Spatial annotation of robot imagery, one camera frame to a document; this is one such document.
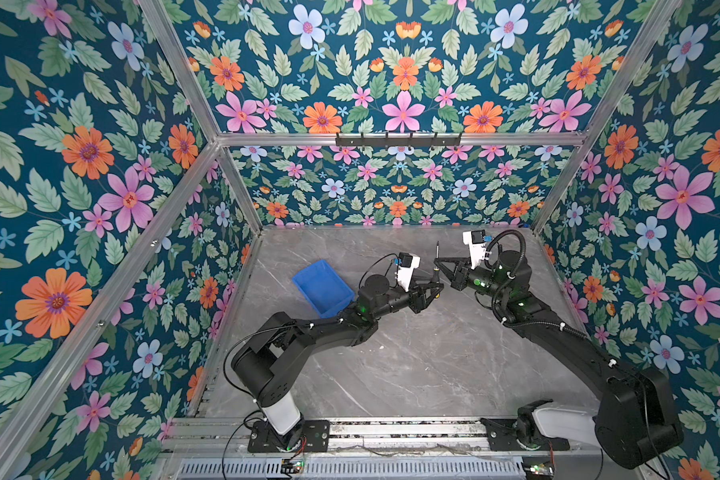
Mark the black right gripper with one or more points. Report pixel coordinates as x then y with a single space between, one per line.
461 276

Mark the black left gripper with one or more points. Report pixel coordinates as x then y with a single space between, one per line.
417 297

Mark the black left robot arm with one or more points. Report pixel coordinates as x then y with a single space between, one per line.
271 361

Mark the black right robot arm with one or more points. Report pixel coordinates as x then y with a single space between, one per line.
636 419

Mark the blue plastic bin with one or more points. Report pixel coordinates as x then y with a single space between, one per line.
325 291

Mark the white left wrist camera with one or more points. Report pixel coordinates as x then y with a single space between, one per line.
406 264

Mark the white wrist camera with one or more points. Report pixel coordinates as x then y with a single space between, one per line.
475 240
406 264

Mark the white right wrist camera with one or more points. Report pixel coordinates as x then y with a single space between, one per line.
475 240

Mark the black wall hook rail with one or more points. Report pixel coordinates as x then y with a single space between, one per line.
415 140

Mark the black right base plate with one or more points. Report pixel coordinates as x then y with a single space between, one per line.
515 434

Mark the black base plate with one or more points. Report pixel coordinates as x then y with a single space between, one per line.
515 434
307 436

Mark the white slotted cable duct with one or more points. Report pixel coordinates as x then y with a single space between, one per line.
351 468

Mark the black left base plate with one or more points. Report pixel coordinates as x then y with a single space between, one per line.
307 436

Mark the aluminium front mounting rail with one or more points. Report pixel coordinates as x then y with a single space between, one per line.
384 436

